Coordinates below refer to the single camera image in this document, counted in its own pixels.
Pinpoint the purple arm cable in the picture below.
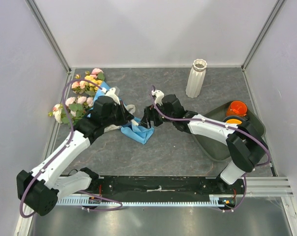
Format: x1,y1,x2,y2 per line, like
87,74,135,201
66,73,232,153
148,85,272,212
19,78,123,218

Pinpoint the orange cup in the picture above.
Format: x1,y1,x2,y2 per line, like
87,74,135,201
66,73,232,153
226,100,247,117

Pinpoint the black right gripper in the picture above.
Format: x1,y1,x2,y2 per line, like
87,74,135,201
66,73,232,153
139,100,175,129

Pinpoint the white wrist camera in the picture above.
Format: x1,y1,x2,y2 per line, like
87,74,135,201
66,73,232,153
102,87,120,105
151,89,164,105

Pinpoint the cream ribbon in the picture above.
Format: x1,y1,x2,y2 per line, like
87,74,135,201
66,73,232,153
104,104,136,133

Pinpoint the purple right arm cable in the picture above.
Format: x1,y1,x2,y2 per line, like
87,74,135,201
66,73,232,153
148,85,272,212

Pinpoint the artificial flower bouquet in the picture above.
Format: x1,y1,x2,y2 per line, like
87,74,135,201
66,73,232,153
48,68,105,124

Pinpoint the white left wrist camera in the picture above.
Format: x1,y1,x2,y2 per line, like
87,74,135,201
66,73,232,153
102,87,120,105

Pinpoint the orange bowl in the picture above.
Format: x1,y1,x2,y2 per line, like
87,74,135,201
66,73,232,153
223,116,245,124

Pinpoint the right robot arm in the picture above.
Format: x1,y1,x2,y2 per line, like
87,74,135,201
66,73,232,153
140,90,270,194

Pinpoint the slotted cable duct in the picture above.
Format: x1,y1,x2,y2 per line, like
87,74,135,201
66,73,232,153
56,194,235,207

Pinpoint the blue wrapping paper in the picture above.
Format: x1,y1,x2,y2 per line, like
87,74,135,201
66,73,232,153
93,82,155,145

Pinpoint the white ribbed vase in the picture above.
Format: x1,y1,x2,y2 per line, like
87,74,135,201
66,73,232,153
186,59,207,98

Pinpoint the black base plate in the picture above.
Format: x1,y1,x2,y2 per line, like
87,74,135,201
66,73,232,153
86,176,244,203

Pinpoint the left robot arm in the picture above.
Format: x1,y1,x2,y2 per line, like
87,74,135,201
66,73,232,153
16,96,135,218

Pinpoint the dark green tray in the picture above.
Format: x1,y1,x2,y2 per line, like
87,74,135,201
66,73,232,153
192,101,266,162

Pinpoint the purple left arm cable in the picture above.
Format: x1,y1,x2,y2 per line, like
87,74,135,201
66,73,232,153
19,78,123,218

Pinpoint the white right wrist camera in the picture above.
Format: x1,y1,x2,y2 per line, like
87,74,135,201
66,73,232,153
151,89,164,105

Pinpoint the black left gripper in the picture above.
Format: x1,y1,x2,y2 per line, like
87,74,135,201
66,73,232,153
103,100,134,127

